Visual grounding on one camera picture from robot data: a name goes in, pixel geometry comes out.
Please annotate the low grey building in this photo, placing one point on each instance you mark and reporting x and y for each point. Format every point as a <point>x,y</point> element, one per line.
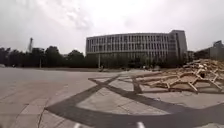
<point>217,50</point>

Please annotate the grey stone slab plaza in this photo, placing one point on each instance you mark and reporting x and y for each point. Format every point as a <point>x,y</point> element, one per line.
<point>40,86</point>

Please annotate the robot's own part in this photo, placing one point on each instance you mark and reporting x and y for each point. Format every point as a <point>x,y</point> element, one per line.
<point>140,125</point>
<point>77,125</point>

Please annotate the pile of wooden frames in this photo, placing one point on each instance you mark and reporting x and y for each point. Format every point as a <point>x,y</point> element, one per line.
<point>186,78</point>

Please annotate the tall thin tower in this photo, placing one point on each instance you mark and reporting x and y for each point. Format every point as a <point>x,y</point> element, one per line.
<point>30,45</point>

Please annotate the large grey curved building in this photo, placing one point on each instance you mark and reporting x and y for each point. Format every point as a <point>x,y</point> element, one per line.
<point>133,45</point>

